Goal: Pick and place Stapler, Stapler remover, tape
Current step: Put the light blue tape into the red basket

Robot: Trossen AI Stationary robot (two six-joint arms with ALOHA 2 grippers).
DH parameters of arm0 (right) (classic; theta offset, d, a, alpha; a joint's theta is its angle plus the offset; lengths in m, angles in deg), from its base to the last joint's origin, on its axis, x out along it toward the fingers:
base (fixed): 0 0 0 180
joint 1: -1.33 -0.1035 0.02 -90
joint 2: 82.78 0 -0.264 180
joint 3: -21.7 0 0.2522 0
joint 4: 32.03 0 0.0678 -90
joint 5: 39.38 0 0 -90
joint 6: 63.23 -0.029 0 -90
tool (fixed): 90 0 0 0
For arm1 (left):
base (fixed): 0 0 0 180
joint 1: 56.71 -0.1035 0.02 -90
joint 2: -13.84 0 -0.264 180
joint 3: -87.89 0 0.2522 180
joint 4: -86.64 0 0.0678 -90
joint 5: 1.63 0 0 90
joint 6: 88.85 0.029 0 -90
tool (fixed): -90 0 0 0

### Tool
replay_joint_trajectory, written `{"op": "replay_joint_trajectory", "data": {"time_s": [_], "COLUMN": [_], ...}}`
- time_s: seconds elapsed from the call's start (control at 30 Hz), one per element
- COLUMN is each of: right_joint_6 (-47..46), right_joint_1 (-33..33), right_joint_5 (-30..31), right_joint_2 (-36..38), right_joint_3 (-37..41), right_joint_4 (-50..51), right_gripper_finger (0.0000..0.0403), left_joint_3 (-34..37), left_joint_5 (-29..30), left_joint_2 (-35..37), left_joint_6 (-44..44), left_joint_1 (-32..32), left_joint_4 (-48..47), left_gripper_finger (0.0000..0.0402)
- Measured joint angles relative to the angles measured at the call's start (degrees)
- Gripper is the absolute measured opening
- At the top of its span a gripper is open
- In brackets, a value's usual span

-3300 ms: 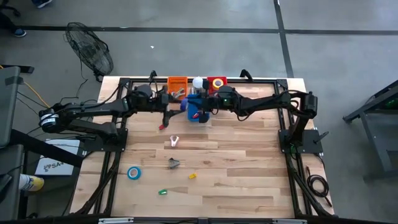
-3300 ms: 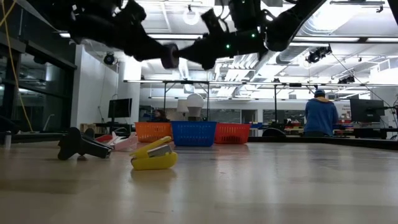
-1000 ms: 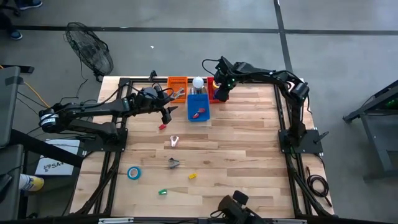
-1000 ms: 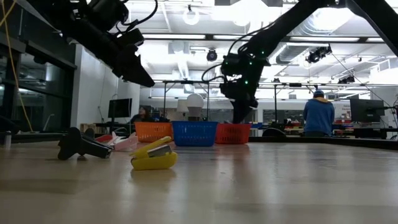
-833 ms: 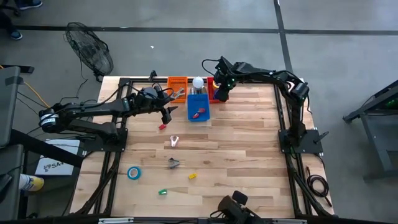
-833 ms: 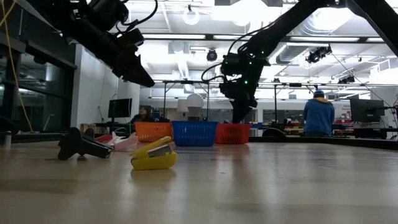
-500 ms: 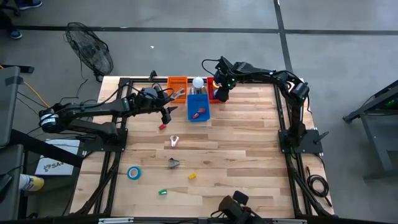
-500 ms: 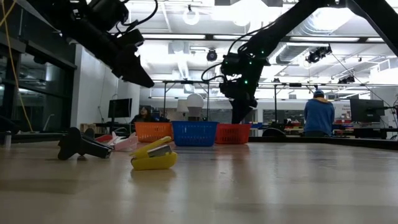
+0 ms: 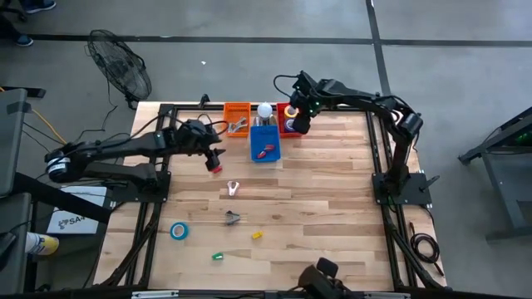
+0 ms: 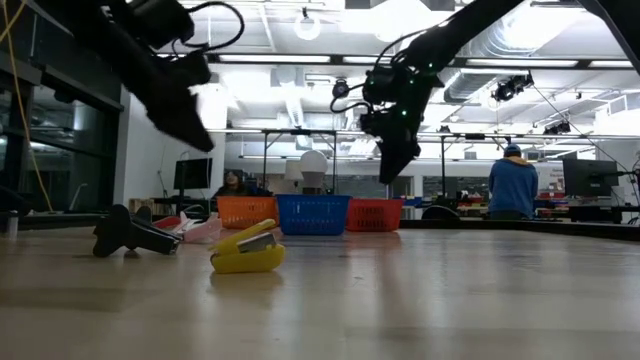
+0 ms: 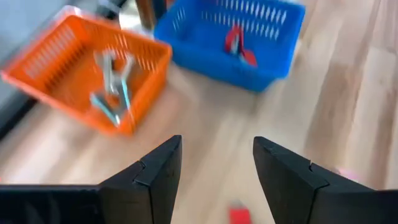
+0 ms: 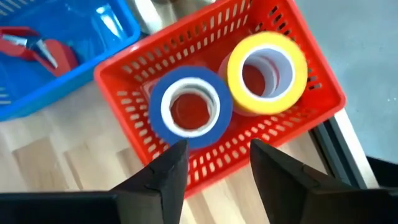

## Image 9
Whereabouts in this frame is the black handheld device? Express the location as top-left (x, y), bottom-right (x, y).
top-left (297, 257), bottom-right (346, 299)

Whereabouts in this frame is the yellow and white bottle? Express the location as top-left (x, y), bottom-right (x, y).
top-left (24, 231), bottom-right (60, 257)

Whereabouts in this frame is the white light bulb on base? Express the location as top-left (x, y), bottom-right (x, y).
top-left (254, 102), bottom-right (278, 127)

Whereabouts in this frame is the red plastic basket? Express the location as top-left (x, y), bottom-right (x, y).
top-left (276, 102), bottom-right (304, 139)

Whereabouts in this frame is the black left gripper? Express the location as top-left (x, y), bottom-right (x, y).
top-left (165, 118), bottom-right (228, 174)

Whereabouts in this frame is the white printed box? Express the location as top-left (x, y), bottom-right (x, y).
top-left (46, 185), bottom-right (108, 236)

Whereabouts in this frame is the coiled black cable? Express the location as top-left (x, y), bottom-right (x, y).
top-left (408, 222), bottom-right (445, 277)

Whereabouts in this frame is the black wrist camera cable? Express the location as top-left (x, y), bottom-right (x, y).
top-left (273, 73), bottom-right (300, 97)

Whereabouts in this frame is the dark metal cart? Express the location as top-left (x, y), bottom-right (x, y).
top-left (456, 105), bottom-right (532, 242)

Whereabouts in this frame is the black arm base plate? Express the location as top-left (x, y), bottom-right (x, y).
top-left (372, 172), bottom-right (433, 206)
top-left (103, 172), bottom-right (171, 204)

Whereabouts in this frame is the orange plastic basket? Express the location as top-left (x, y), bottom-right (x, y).
top-left (223, 101), bottom-right (252, 138)

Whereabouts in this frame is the grey equipment case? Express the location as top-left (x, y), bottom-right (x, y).
top-left (0, 193), bottom-right (32, 294)
top-left (0, 88), bottom-right (29, 196)

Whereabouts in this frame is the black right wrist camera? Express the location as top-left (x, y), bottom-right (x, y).
top-left (295, 69), bottom-right (313, 91)

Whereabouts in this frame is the black floor fan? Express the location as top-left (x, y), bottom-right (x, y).
top-left (85, 27), bottom-right (153, 110)

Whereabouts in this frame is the blue plastic basket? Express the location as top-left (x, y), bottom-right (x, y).
top-left (249, 124), bottom-right (282, 164)

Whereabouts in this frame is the blue tape roll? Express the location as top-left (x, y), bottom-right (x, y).
top-left (169, 221), bottom-right (190, 242)

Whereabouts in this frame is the black aluminium table frame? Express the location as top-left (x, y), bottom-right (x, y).
top-left (93, 93), bottom-right (448, 292)

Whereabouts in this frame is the yellow extension cable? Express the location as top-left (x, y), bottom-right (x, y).
top-left (28, 106), bottom-right (70, 146)

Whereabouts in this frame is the black diagonal bar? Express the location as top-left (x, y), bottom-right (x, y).
top-left (14, 172), bottom-right (113, 223)

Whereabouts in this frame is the black crossbeam with silver brackets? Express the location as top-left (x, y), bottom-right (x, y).
top-left (0, 285), bottom-right (532, 299)

